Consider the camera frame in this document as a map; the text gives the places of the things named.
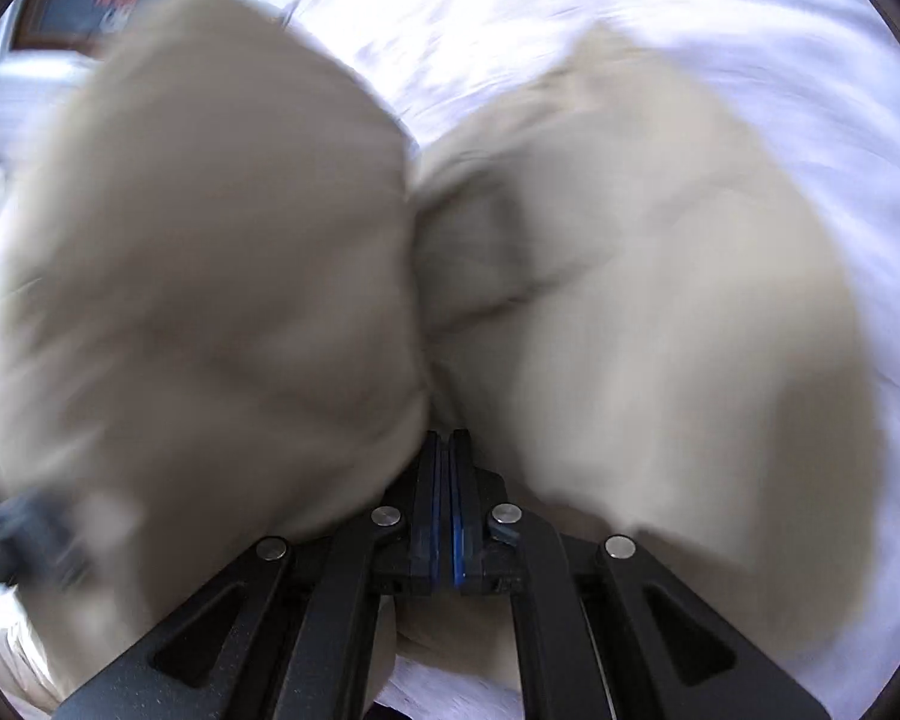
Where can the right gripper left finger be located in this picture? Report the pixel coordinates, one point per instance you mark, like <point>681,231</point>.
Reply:
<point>287,629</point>

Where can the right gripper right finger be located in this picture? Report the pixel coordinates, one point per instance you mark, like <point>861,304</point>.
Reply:
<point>602,630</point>

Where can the beige puffer jacket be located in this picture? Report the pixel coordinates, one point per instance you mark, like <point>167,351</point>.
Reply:
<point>345,277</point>

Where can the lavender fleece bed blanket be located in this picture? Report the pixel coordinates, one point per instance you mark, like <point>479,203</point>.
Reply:
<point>645,52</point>

